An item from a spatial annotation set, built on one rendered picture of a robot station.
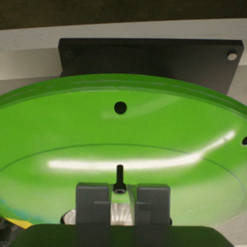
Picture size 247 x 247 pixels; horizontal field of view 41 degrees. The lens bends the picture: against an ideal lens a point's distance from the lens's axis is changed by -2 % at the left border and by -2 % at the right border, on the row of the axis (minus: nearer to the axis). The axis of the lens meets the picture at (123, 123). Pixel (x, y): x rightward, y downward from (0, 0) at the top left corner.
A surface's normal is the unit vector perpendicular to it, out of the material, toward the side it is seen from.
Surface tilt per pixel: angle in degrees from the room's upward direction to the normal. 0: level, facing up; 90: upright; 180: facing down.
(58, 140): 23
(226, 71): 0
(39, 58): 0
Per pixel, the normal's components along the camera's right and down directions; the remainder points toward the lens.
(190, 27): -0.06, -0.59
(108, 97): -0.01, 0.49
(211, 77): 0.00, 0.81
